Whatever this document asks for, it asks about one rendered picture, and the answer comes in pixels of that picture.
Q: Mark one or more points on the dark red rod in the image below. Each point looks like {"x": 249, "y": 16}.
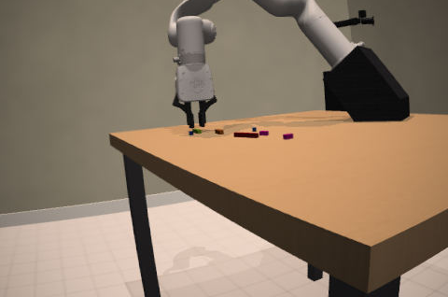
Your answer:
{"x": 251, "y": 135}

